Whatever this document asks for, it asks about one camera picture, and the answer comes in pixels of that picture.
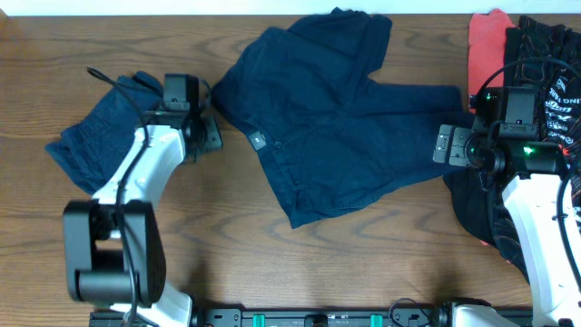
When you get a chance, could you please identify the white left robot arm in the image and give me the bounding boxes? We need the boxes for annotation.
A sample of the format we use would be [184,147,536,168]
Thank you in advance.
[63,84,222,326]

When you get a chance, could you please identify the dark navy shorts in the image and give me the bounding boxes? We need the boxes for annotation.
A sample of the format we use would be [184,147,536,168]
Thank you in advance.
[212,8,474,228]

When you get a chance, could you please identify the navy blue garment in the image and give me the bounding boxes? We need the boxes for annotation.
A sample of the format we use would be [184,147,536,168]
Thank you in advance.
[45,71,162,194]

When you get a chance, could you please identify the black printed garment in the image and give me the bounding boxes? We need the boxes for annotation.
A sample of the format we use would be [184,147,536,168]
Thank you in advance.
[444,15,580,276]

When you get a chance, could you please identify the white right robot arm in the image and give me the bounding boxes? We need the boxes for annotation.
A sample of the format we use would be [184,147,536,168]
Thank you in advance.
[433,86,580,326]

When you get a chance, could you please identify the red orange cloth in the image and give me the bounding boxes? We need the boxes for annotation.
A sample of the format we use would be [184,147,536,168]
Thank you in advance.
[468,8,515,101]

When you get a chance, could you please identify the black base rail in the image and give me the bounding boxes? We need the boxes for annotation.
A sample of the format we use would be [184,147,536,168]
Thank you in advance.
[88,297,535,327]

